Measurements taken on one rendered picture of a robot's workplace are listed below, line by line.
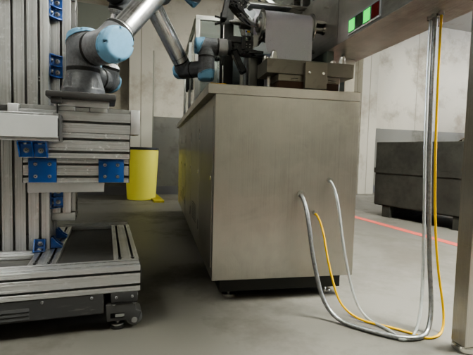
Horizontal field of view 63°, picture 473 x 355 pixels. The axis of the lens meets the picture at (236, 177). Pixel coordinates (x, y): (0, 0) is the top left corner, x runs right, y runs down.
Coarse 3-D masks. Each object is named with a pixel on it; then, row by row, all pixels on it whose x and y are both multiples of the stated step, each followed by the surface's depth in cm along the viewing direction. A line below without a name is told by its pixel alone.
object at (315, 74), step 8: (304, 64) 164; (312, 64) 163; (320, 64) 164; (304, 72) 164; (312, 72) 164; (320, 72) 164; (304, 80) 164; (312, 80) 164; (320, 80) 165; (304, 88) 164; (312, 88) 164; (320, 88) 165
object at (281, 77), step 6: (276, 78) 167; (282, 78) 164; (288, 78) 165; (294, 78) 166; (300, 78) 166; (330, 78) 169; (336, 78) 169; (276, 84) 168; (282, 84) 165; (288, 84) 165; (294, 84) 166; (300, 84) 166; (330, 84) 169; (336, 84) 170; (330, 90) 169; (336, 90) 170
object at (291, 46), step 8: (272, 32) 181; (280, 32) 182; (288, 32) 182; (272, 40) 181; (280, 40) 182; (288, 40) 183; (296, 40) 184; (304, 40) 184; (312, 40) 185; (272, 48) 182; (280, 48) 182; (288, 48) 183; (296, 48) 184; (304, 48) 185; (280, 56) 183; (288, 56) 183; (296, 56) 184; (304, 56) 185
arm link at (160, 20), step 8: (160, 8) 163; (152, 16) 163; (160, 16) 164; (160, 24) 165; (168, 24) 167; (160, 32) 168; (168, 32) 168; (168, 40) 170; (176, 40) 172; (168, 48) 172; (176, 48) 173; (176, 56) 175; (184, 56) 177; (176, 64) 178; (184, 64) 178; (176, 72) 182; (184, 72) 179
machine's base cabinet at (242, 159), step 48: (240, 96) 154; (192, 144) 245; (240, 144) 155; (288, 144) 160; (336, 144) 164; (192, 192) 241; (240, 192) 157; (288, 192) 161; (240, 240) 158; (288, 240) 162; (336, 240) 167; (240, 288) 164; (288, 288) 168
